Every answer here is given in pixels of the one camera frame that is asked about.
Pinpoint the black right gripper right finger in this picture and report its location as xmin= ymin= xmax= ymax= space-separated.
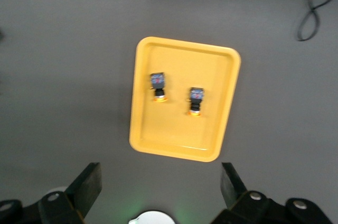
xmin=211 ymin=162 xmax=333 ymax=224

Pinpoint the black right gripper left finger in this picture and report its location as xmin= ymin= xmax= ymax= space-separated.
xmin=0 ymin=162 xmax=103 ymax=224

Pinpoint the yellow push button switch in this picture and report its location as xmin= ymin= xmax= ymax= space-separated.
xmin=186 ymin=87 xmax=206 ymax=117
xmin=148 ymin=71 xmax=168 ymax=104

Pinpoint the yellow plastic tray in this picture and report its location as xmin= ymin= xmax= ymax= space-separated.
xmin=128 ymin=36 xmax=241 ymax=163

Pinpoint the black cable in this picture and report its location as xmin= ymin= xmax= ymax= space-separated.
xmin=295 ymin=0 xmax=338 ymax=42

